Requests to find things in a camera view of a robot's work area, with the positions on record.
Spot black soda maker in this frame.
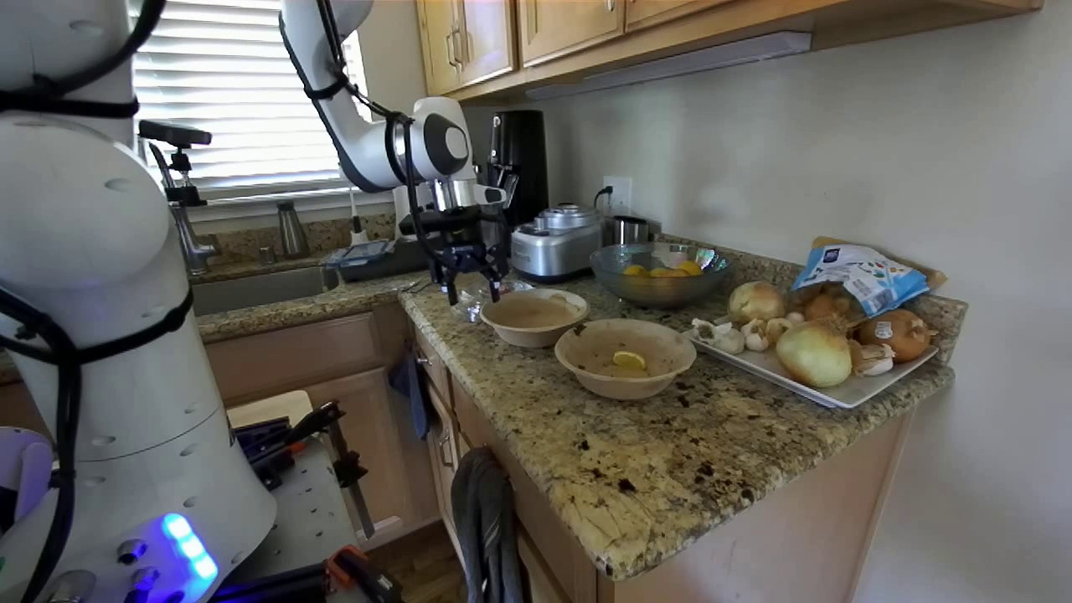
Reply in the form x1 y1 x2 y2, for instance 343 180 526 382
485 106 553 229

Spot metal cabinet handle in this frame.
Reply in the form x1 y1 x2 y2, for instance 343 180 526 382
442 24 470 74

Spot silver food processor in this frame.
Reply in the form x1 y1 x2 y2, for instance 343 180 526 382
511 200 609 284

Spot blue hanging cloth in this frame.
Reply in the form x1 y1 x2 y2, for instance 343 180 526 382
384 352 436 442

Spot camera on tripod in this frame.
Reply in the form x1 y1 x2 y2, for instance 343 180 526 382
134 116 220 275

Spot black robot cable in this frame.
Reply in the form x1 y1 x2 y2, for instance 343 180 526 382
0 0 197 603

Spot large yellow onion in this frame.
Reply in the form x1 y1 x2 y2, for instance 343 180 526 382
773 321 859 391

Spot small yellow onion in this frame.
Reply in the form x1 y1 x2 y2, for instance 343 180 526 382
727 277 791 329

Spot beige shallow bowl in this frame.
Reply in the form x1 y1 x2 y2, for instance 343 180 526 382
553 314 701 405
476 284 594 352

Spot wooden lower cabinets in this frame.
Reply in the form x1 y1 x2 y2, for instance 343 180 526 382
197 298 910 603

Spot blue white food package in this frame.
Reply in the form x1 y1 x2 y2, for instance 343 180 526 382
791 235 949 321

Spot white wall outlet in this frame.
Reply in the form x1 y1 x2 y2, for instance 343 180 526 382
600 173 640 219

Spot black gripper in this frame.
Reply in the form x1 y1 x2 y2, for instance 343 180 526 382
398 198 514 308

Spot brown onion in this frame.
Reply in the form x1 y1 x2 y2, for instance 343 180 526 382
800 284 863 335
856 308 939 365

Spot wooden cabinets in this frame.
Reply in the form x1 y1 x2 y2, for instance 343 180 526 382
197 298 910 603
413 0 1050 106

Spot wooden upper cabinets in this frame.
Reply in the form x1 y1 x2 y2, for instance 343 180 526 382
413 0 1050 106

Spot white window blinds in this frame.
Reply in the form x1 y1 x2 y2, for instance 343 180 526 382
123 0 374 208

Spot glass fruit bowl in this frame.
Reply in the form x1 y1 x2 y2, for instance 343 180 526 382
590 239 729 314

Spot metal sink faucet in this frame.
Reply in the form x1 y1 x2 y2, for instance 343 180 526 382
275 198 315 261

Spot dark hanging towel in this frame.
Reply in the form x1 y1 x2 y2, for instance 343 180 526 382
449 444 531 603

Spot white rectangular tray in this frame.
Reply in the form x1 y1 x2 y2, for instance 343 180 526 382
686 310 944 414

